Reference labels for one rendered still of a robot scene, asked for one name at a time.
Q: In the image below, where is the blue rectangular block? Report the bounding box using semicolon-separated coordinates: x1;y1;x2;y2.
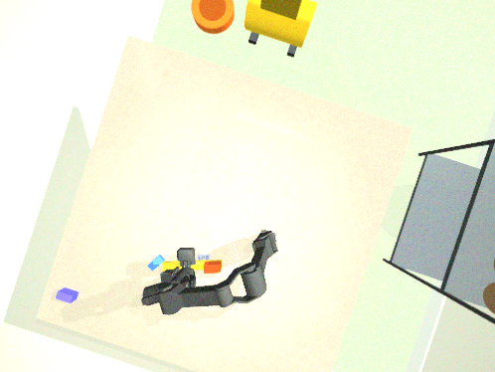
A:
148;255;165;271

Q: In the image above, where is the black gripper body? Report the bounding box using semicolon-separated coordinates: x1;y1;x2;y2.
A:
173;248;196;287

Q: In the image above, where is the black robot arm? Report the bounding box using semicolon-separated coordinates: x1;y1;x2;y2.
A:
141;229;278;315

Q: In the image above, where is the blue rectangular bar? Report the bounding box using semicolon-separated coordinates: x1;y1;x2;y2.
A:
56;287;80;303

